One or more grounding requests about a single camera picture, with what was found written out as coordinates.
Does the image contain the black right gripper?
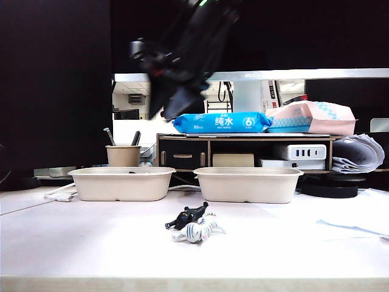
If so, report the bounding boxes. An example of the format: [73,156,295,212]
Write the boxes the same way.
[139,38,215,123]

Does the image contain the small black cat doll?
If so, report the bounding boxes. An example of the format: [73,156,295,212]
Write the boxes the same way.
[165,201,210,231]

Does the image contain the small grey tabby cat doll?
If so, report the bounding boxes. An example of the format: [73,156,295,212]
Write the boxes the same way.
[171,212,227,245]

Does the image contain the small beige cardboard box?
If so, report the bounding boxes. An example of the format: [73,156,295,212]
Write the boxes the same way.
[212,153,256,167]

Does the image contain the beige paper pulp box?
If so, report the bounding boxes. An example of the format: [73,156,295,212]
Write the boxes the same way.
[67,166,177,202]
[193,166,305,204]

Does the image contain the flat white box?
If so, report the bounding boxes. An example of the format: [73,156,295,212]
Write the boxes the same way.
[258,158,327,170]

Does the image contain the black metal rack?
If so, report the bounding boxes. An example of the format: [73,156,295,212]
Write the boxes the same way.
[206,100,235,114]

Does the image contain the black wooden desk organizer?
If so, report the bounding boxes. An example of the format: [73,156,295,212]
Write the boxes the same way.
[156,133,344,174]

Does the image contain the blue wet wipes pack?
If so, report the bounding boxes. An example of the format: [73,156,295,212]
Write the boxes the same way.
[171,111,273,134]

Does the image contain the slim grey pen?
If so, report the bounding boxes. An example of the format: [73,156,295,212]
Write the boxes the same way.
[103,127,117,147]

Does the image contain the brown paper cup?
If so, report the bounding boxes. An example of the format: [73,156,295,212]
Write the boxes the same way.
[105,145,143,167]

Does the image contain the white carton with red print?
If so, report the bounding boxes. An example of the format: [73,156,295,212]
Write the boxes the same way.
[261,79,285,112]

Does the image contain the large dark monitor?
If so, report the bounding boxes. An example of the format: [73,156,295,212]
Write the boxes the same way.
[0,0,114,191]

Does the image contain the silver monitor stand base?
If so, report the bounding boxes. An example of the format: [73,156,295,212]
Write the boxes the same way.
[33,166,77,180]

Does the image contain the white power strip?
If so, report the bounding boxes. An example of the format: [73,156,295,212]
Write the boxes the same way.
[273,144,328,162]

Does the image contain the pink tissue pack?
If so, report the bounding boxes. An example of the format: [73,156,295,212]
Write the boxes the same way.
[264,100,360,136]

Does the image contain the plain white paper sheet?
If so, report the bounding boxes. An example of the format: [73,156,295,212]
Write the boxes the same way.
[258,194,335,226]

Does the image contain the black monitor stand foot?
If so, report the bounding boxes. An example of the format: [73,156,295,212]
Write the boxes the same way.
[0,175,42,192]

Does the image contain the black round stand base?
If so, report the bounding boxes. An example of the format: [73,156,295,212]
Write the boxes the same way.
[300,175,367,200]

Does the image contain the small dark monitor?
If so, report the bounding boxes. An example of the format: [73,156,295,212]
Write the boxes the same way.
[305,78,389,134]

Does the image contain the white rounded object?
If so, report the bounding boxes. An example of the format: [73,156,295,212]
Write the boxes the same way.
[370,118,389,133]

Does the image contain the printed white paper sheet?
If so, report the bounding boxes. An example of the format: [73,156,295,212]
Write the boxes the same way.
[315,187,389,240]

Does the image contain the grey wall-mounted box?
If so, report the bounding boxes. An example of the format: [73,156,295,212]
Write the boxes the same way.
[127,94,147,106]

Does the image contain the black hanging cables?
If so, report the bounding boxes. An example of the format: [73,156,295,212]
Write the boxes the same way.
[218,80,235,103]

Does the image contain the white USB cable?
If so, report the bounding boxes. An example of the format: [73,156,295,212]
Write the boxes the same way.
[43,181,77,203]

